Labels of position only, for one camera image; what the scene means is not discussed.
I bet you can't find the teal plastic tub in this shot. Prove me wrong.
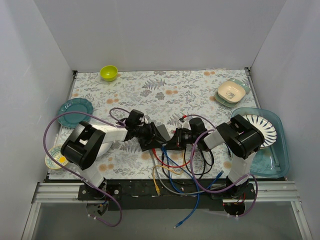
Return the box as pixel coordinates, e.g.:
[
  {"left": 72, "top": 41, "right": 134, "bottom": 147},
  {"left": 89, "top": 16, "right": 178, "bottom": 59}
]
[{"left": 231, "top": 107, "right": 290, "bottom": 179}]

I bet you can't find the lime green bowl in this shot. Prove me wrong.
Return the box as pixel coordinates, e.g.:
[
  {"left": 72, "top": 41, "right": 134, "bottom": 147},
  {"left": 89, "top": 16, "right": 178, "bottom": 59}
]
[{"left": 100, "top": 65, "right": 118, "bottom": 82}]

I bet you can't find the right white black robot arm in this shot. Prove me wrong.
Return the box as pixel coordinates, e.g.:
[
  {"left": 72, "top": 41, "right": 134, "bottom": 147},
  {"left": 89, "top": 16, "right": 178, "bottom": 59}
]
[{"left": 165, "top": 114, "right": 265, "bottom": 199}]

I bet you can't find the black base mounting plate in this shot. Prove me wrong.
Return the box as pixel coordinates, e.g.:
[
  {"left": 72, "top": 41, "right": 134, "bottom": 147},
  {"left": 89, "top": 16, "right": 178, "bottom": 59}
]
[{"left": 77, "top": 179, "right": 256, "bottom": 214}]

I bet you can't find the white round plate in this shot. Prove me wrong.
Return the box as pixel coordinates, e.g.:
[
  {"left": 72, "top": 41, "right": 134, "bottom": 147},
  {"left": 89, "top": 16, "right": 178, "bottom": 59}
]
[{"left": 96, "top": 142, "right": 113, "bottom": 158}]

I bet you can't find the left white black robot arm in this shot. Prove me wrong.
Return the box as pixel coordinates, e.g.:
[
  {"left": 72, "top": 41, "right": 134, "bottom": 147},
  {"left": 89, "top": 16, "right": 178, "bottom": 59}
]
[{"left": 60, "top": 109, "right": 170, "bottom": 200}]

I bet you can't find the white blue striped plate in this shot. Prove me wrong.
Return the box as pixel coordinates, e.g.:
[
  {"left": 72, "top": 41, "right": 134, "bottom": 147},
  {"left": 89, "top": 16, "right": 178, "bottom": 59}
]
[{"left": 243, "top": 114, "right": 277, "bottom": 149}]

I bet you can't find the cream square bowl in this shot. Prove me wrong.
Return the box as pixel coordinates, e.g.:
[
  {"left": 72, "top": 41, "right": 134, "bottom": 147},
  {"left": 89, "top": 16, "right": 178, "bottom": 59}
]
[{"left": 217, "top": 81, "right": 246, "bottom": 104}]

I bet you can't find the blue ethernet cable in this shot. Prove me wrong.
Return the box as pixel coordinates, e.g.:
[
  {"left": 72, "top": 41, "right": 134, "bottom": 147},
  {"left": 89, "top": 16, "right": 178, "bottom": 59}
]
[
  {"left": 159, "top": 147, "right": 225, "bottom": 195},
  {"left": 159, "top": 146, "right": 205, "bottom": 229}
]

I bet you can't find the yellow ethernet cable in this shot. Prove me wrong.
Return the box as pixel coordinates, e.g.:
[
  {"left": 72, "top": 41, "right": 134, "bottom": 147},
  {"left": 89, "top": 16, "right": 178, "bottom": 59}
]
[{"left": 151, "top": 164, "right": 185, "bottom": 196}]

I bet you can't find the aluminium frame rail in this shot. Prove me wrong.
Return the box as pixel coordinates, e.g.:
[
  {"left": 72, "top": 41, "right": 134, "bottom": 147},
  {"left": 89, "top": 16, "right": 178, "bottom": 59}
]
[{"left": 33, "top": 181, "right": 301, "bottom": 203}]

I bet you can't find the pale green square plate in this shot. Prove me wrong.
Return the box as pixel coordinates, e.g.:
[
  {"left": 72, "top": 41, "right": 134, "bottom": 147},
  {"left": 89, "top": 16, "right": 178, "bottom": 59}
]
[{"left": 214, "top": 78, "right": 251, "bottom": 108}]

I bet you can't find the black network switch box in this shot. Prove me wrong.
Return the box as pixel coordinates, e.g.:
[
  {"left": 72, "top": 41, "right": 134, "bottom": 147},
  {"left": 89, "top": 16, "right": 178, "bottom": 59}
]
[{"left": 138, "top": 122, "right": 171, "bottom": 152}]

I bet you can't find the teal scalloped plate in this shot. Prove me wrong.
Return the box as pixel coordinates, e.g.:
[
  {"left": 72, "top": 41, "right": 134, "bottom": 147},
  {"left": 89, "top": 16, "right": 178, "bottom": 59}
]
[{"left": 57, "top": 97, "right": 94, "bottom": 129}]

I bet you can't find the black ethernet cable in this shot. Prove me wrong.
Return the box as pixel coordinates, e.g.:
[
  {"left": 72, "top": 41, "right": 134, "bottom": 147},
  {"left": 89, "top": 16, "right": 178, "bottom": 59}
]
[{"left": 159, "top": 144, "right": 215, "bottom": 180}]

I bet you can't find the floral table mat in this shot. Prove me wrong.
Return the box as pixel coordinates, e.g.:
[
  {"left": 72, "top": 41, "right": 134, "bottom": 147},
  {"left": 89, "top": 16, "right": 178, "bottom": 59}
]
[{"left": 48, "top": 69, "right": 261, "bottom": 180}]

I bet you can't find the yellow teal patterned bowl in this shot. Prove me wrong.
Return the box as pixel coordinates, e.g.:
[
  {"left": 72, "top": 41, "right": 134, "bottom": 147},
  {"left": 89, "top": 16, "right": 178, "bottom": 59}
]
[{"left": 44, "top": 145, "right": 69, "bottom": 170}]

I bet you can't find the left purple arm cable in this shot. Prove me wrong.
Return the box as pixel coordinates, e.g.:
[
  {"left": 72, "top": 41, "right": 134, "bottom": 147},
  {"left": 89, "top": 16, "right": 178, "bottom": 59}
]
[{"left": 42, "top": 107, "right": 128, "bottom": 228}]

